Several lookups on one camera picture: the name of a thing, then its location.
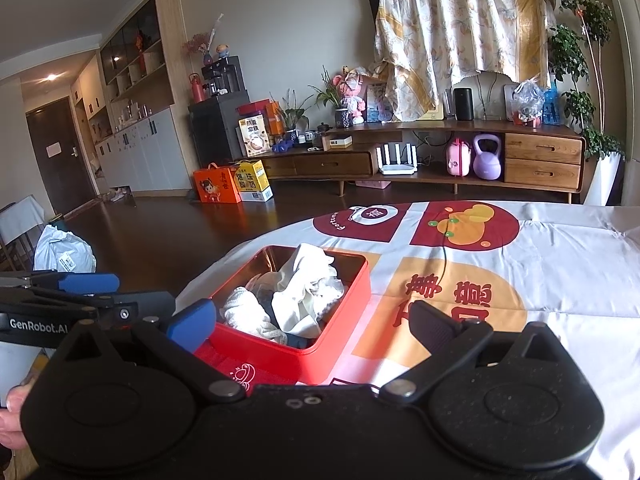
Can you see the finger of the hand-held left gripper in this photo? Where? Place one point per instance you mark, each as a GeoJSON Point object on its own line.
{"type": "Point", "coordinates": [87, 283]}
{"type": "Point", "coordinates": [125, 310]}

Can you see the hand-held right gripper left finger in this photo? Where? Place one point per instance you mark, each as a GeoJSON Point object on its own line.
{"type": "Point", "coordinates": [192, 325]}

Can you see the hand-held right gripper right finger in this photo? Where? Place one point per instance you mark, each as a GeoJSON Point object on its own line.
{"type": "Point", "coordinates": [432, 322]}

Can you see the white knotted towel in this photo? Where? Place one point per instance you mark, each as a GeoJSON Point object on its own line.
{"type": "Point", "coordinates": [245, 312]}

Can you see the red tin box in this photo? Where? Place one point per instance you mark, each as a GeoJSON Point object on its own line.
{"type": "Point", "coordinates": [345, 340]}

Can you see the white smooth cloth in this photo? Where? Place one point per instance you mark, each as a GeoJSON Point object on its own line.
{"type": "Point", "coordinates": [305, 280]}

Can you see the person's left hand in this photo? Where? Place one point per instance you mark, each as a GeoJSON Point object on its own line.
{"type": "Point", "coordinates": [10, 420]}

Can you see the white plastic bag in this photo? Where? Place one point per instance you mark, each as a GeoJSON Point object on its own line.
{"type": "Point", "coordinates": [65, 255]}

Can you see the red tin lid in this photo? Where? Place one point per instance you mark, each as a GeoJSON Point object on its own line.
{"type": "Point", "coordinates": [240, 365]}

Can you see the dark brown door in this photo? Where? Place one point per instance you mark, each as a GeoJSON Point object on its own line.
{"type": "Point", "coordinates": [60, 170]}

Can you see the orange gift box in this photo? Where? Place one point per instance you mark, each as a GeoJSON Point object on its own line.
{"type": "Point", "coordinates": [215, 185]}

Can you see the pink flat box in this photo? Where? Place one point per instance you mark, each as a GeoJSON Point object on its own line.
{"type": "Point", "coordinates": [372, 184]}

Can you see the printed white red tablecloth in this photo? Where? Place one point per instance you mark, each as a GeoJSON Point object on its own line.
{"type": "Point", "coordinates": [575, 270]}

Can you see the yellow white carton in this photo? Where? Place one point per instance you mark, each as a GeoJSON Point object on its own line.
{"type": "Point", "coordinates": [252, 180]}

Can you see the white router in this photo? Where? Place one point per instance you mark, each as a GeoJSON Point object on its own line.
{"type": "Point", "coordinates": [395, 167]}

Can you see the pink small case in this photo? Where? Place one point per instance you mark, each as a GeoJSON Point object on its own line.
{"type": "Point", "coordinates": [458, 160]}

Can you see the purple kettlebell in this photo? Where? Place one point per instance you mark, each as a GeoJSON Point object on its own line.
{"type": "Point", "coordinates": [487, 165]}

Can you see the black cabinet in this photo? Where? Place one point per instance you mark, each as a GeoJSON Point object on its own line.
{"type": "Point", "coordinates": [212, 130]}

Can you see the wooden television cabinet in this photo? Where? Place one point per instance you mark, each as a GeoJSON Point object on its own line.
{"type": "Point", "coordinates": [542, 160]}

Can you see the beige snack box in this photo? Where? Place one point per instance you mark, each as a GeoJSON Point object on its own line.
{"type": "Point", "coordinates": [254, 137]}

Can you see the small beige box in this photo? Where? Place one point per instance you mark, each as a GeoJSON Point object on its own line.
{"type": "Point", "coordinates": [337, 143]}

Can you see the small leafy potted plant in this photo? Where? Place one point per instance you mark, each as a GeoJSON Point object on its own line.
{"type": "Point", "coordinates": [291, 132]}

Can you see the black speaker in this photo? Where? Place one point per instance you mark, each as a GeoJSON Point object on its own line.
{"type": "Point", "coordinates": [463, 105]}

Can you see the red thermos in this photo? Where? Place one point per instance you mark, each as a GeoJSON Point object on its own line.
{"type": "Point", "coordinates": [197, 90]}

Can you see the potted orchid plant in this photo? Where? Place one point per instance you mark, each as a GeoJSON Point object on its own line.
{"type": "Point", "coordinates": [344, 117]}

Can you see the framed picture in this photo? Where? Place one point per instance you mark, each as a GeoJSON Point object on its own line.
{"type": "Point", "coordinates": [377, 105]}

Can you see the red orange box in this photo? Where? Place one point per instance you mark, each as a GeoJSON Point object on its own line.
{"type": "Point", "coordinates": [260, 108]}

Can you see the pink plush doll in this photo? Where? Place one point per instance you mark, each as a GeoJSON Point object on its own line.
{"type": "Point", "coordinates": [352, 100]}

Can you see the clear plastic bag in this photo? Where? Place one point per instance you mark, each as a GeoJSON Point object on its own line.
{"type": "Point", "coordinates": [527, 102]}

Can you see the black coffee machine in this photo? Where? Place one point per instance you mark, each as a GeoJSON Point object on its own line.
{"type": "Point", "coordinates": [222, 77]}

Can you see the vase with dried flowers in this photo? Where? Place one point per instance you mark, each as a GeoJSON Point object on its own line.
{"type": "Point", "coordinates": [206, 57]}

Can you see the small figurine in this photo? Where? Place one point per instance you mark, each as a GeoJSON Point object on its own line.
{"type": "Point", "coordinates": [223, 51]}

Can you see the floral cover cloth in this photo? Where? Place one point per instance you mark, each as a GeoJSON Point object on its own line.
{"type": "Point", "coordinates": [450, 35]}

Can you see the tall potted tree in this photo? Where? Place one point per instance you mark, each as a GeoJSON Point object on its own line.
{"type": "Point", "coordinates": [565, 50]}

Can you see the white standing air conditioner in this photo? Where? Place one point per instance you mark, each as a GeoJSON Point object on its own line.
{"type": "Point", "coordinates": [630, 85]}

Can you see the black television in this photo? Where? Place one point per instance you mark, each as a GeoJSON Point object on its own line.
{"type": "Point", "coordinates": [374, 0]}

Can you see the white wooden wall cabinet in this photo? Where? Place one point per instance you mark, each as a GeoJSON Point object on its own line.
{"type": "Point", "coordinates": [145, 155]}

